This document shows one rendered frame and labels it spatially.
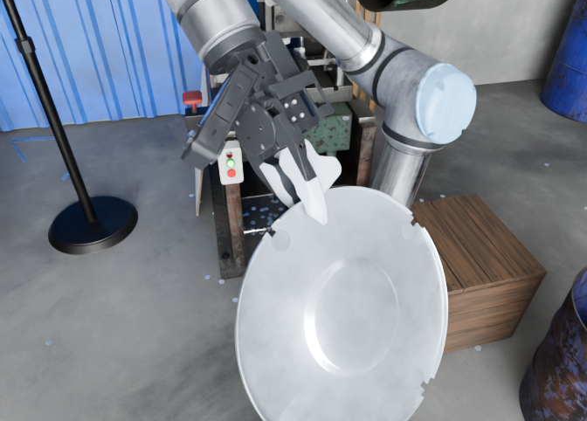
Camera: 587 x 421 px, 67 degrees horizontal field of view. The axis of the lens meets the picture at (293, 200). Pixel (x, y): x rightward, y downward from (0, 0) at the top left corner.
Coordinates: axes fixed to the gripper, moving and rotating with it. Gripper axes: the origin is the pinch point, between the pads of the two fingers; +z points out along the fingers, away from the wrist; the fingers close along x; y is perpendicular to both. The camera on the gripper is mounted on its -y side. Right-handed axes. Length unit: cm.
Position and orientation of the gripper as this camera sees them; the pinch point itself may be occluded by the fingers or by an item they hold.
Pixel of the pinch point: (311, 217)
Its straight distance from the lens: 47.1
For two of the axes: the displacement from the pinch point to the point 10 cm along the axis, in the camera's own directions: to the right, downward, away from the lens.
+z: 5.0, 8.7, 0.6
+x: -5.0, 2.3, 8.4
